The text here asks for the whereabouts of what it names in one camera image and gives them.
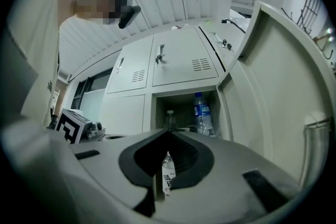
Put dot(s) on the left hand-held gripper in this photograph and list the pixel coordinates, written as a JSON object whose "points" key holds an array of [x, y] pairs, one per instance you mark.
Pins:
{"points": [[71, 128]]}

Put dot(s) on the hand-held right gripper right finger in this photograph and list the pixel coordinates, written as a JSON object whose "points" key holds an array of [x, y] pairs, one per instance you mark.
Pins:
{"points": [[225, 191]]}

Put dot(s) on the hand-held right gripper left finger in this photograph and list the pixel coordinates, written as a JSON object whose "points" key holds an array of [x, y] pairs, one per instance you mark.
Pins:
{"points": [[105, 178]]}

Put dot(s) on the clear bottle white label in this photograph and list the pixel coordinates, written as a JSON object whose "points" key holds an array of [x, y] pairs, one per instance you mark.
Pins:
{"points": [[168, 178]]}

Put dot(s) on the clear bottle blue label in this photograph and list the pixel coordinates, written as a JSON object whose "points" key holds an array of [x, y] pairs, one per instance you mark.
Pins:
{"points": [[202, 112]]}

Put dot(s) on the small clear bottle white cap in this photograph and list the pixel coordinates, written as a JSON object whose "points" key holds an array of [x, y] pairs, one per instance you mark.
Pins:
{"points": [[171, 120]]}

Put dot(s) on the beige metal locker cabinet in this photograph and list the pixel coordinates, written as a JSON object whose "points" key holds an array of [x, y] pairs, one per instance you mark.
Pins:
{"points": [[183, 65]]}

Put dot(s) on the black framed glass window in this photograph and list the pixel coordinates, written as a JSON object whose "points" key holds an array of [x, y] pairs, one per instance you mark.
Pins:
{"points": [[92, 91]]}

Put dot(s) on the person's beige shirt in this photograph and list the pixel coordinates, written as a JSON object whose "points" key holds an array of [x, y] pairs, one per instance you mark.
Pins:
{"points": [[39, 21]]}

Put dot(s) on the black head-mounted camera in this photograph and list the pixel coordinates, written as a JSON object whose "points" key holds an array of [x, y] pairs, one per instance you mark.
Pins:
{"points": [[128, 16]]}

